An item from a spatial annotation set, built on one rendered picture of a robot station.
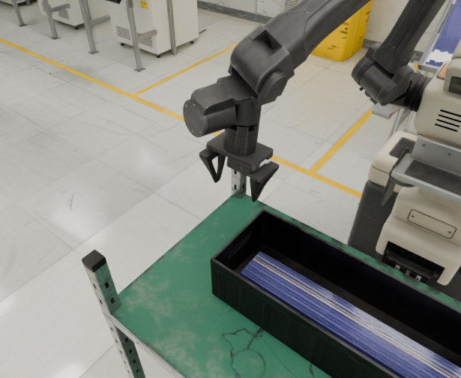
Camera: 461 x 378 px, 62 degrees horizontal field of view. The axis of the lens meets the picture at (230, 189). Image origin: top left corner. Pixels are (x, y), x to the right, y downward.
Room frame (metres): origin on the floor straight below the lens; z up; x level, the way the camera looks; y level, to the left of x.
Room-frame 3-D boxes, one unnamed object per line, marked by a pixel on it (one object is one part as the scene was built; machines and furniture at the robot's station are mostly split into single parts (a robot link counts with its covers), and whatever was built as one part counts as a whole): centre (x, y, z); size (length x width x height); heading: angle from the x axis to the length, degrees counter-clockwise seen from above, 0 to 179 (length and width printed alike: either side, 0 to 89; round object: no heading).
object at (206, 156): (0.56, 0.01, 1.19); 0.07 x 0.07 x 0.09; 54
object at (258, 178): (0.53, -0.04, 1.19); 0.07 x 0.07 x 0.09; 54
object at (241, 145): (0.55, -0.02, 1.26); 0.10 x 0.07 x 0.07; 54
